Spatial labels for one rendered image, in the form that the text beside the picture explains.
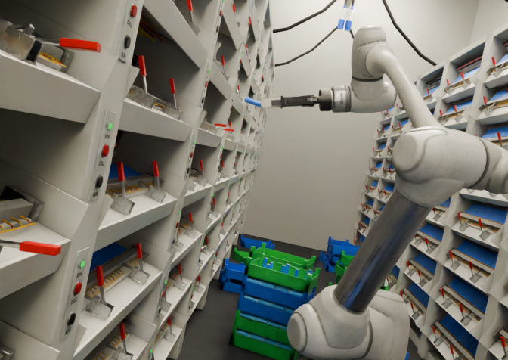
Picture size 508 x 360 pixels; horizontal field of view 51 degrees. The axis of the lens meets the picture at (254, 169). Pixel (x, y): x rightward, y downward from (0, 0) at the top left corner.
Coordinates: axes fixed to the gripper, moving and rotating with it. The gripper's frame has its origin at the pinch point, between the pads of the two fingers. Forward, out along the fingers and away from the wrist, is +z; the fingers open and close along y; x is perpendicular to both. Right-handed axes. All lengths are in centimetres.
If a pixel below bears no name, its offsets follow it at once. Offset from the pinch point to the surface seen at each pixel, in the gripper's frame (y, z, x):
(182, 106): 42.6, 24.0, 3.4
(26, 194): 114, 34, 20
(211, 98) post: -27.8, 22.4, -5.3
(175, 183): 43, 27, 23
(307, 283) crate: -47, -13, 74
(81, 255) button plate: 109, 30, 29
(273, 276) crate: -52, 1, 71
